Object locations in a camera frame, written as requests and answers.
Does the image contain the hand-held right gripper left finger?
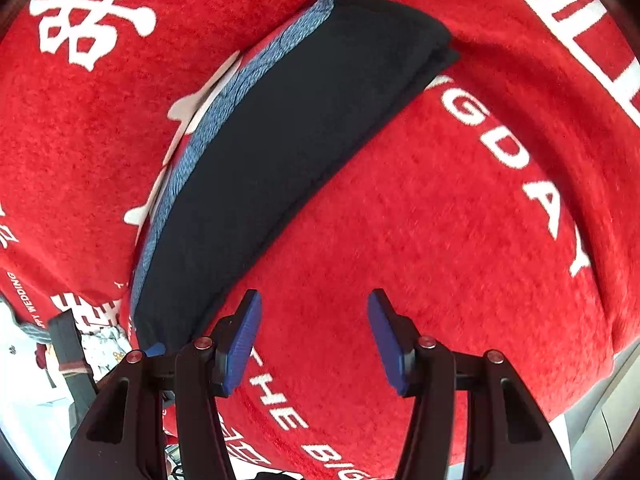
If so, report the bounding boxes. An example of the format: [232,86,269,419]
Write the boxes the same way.
[55,288,264,480]

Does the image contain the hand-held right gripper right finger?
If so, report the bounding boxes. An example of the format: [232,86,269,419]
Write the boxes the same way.
[367,288,576,480]

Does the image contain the black pants with blue waistband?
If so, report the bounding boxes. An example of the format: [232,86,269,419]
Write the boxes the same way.
[131,0,461,357]

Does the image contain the white patterned cloth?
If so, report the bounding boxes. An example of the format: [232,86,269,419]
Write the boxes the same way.
[82,326,134,377]

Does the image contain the red printed seat blanket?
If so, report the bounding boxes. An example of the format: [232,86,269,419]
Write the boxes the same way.
[0,0,640,480]

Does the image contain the red printed backrest blanket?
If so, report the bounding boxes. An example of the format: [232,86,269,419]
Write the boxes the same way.
[0,0,353,171]

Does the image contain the dark grey strap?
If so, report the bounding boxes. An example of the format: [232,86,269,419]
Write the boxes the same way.
[49,310,99,413]

